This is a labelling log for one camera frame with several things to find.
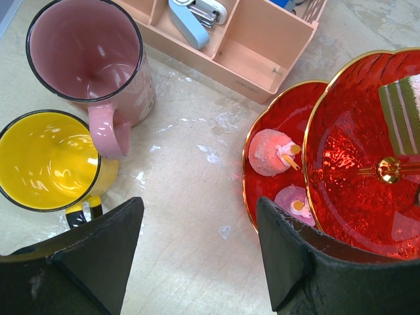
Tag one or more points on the peach desk file organizer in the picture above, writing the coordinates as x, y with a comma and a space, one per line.
252, 52

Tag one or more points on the red three-tier cake stand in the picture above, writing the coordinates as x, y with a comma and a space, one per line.
359, 191

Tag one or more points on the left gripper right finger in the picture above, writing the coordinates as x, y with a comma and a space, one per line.
309, 272

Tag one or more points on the pink mug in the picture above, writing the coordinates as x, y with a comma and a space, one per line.
91, 53

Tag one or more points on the pink peach pastry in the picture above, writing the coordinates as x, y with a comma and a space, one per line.
272, 152

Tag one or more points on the yellow mug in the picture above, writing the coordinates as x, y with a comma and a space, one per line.
49, 163

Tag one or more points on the green striped cake slice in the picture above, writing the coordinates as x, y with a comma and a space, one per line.
400, 106

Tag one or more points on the white tape dispenser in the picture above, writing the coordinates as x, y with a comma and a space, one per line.
193, 18

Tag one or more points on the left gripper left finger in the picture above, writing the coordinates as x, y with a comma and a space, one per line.
81, 271

